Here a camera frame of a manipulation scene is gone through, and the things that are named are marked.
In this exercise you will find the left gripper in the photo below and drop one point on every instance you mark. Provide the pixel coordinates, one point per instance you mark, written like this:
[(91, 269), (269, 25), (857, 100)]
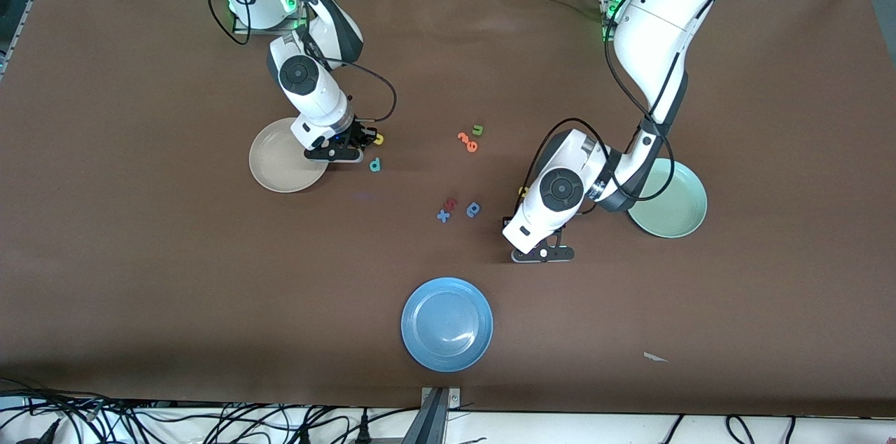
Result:
[(505, 220)]

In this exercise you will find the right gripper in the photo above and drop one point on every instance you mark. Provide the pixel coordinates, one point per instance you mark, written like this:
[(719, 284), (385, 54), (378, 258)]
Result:
[(358, 135)]

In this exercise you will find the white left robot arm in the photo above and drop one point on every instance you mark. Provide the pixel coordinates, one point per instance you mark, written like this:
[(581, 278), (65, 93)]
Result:
[(658, 24)]

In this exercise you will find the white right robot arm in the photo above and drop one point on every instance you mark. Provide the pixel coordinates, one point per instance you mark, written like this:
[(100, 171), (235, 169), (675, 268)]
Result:
[(308, 87)]

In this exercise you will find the blue foam letter a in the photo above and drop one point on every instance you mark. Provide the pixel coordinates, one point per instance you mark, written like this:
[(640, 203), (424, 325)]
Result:
[(474, 210)]

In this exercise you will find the beige brown plate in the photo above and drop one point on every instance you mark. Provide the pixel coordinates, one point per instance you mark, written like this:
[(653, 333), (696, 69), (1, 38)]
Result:
[(280, 164)]

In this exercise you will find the blue plate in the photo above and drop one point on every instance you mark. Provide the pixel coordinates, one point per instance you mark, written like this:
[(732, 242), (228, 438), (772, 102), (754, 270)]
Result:
[(446, 324)]

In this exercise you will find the pale green plate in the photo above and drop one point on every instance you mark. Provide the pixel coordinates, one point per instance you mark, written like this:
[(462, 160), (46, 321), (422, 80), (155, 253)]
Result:
[(672, 209)]

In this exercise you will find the white paper scrap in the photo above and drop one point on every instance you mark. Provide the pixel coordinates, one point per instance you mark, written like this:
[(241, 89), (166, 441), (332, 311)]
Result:
[(654, 357)]

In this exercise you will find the black power plug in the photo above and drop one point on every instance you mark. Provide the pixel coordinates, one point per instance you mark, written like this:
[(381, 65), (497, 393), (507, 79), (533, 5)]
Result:
[(363, 430), (304, 435)]

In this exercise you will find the long aluminium profile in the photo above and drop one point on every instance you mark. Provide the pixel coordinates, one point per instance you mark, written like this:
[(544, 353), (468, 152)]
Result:
[(28, 10)]

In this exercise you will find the black jack plug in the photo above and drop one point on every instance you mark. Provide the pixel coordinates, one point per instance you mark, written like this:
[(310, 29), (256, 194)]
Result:
[(45, 433)]

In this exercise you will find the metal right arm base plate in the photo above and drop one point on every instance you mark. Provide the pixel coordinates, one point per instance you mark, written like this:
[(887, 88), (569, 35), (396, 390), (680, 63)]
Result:
[(304, 27)]

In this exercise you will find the metal table bracket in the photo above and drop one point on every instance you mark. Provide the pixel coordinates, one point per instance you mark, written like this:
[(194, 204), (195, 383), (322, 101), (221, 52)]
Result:
[(434, 412)]

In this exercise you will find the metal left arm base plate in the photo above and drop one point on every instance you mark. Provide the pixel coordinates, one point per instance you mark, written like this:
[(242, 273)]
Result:
[(606, 34)]

